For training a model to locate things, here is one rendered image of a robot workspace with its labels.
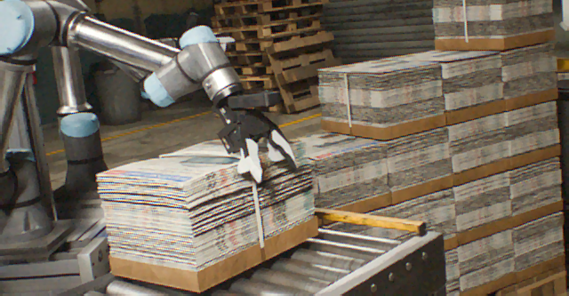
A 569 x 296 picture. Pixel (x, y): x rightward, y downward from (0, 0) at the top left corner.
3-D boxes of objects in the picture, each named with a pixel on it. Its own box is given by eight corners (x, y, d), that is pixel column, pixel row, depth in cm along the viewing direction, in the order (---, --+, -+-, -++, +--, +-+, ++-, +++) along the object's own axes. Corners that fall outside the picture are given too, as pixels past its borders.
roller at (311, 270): (209, 247, 190) (197, 238, 187) (366, 278, 159) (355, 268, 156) (201, 266, 188) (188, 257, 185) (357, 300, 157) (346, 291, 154)
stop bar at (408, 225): (285, 210, 207) (284, 203, 206) (428, 229, 178) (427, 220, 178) (277, 212, 204) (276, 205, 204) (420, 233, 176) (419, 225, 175)
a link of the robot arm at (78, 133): (67, 162, 243) (60, 120, 241) (64, 156, 256) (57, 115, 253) (106, 156, 247) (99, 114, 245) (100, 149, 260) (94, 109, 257)
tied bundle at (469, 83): (381, 118, 310) (376, 60, 306) (435, 106, 325) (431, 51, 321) (449, 126, 278) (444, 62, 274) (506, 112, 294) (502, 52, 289)
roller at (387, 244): (261, 234, 204) (259, 216, 203) (414, 260, 173) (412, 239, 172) (248, 240, 200) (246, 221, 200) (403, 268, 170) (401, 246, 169)
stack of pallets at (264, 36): (282, 94, 1044) (271, -4, 1020) (340, 94, 987) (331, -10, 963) (216, 113, 940) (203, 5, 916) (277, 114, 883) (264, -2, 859)
